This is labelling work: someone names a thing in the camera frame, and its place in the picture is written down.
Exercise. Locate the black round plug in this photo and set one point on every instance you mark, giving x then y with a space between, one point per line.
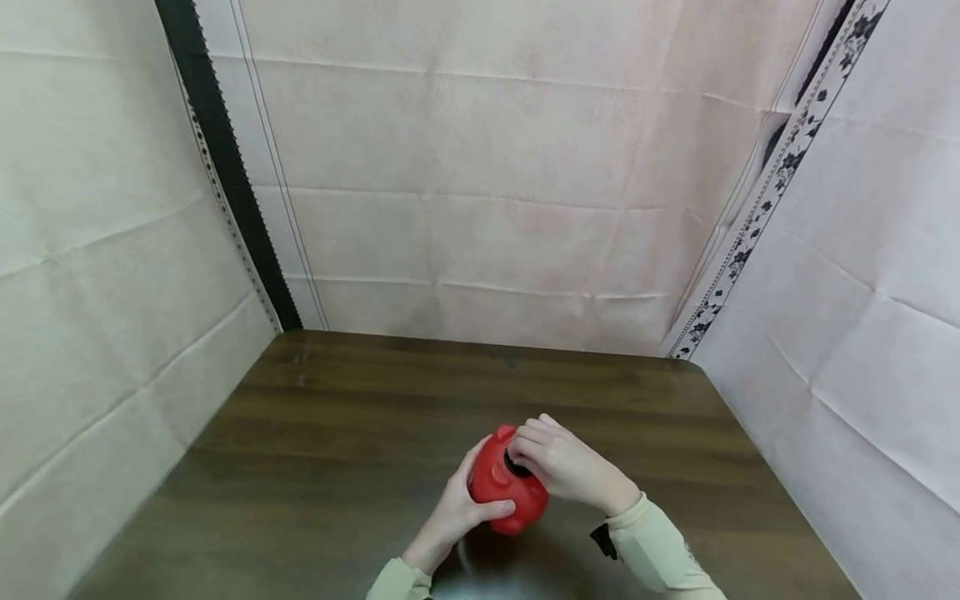
517 467

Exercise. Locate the person's right fingers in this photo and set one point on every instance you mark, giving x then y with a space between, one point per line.
529 439

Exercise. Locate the red piggy bank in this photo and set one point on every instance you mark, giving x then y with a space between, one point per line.
504 483

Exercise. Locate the person's left thumb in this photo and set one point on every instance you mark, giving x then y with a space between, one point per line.
496 507

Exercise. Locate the person's right forearm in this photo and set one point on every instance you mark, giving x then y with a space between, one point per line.
659 548

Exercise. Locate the person's left hand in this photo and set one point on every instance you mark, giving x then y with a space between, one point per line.
454 515

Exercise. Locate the person's left forearm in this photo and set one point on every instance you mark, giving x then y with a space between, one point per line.
400 582

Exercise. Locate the black wrist band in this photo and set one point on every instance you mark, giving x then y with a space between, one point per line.
604 541

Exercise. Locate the person's right hand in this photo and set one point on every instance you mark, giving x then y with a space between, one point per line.
571 468

